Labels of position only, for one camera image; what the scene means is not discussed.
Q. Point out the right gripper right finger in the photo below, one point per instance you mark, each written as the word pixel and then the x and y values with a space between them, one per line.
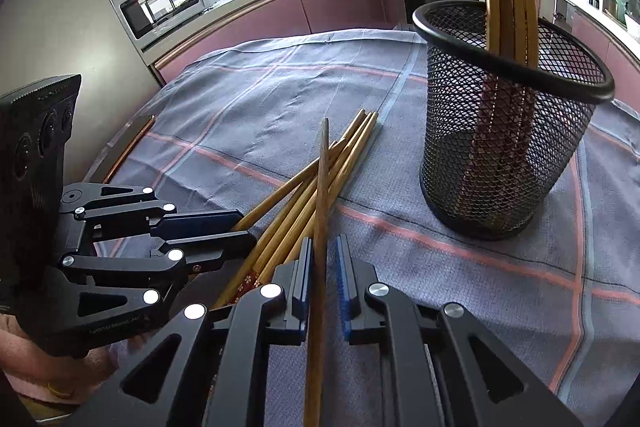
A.
pixel 439 366

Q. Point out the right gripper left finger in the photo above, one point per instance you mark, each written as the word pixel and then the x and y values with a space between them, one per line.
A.
pixel 208 368

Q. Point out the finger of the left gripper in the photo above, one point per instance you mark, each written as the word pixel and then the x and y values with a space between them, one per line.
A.
pixel 200 246
pixel 102 211

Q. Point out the left hand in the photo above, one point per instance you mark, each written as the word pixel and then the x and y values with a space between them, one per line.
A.
pixel 34 374

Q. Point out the plaid grey tablecloth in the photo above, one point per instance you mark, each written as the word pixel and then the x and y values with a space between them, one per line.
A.
pixel 563 295

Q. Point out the black mesh utensil holder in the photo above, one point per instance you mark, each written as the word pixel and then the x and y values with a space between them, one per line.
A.
pixel 499 134

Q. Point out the black camera box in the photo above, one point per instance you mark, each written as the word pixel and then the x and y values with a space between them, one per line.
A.
pixel 36 123

